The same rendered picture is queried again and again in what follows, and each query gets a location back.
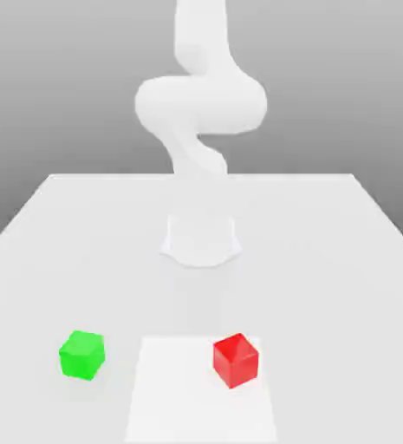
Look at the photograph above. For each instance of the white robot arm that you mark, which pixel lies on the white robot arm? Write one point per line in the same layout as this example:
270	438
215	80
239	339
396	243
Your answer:
201	104

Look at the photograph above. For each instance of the small red cube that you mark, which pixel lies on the small red cube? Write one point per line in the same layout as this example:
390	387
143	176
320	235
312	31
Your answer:
235	360

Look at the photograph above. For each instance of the small green cube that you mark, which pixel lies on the small green cube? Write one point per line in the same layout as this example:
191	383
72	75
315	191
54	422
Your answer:
81	355

